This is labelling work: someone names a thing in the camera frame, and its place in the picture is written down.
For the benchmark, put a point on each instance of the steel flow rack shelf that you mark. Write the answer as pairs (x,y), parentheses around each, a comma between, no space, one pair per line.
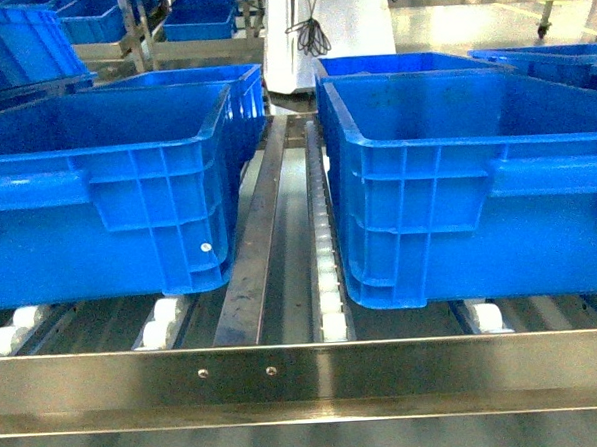
(282,343)

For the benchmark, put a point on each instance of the blue bin right front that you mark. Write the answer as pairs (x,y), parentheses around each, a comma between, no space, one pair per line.
(460,185)

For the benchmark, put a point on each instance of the blue bin right back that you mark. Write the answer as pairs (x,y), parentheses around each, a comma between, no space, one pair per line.
(399,63)

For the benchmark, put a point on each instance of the blue bin centre front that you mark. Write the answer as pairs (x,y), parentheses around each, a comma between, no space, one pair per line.
(115,193)

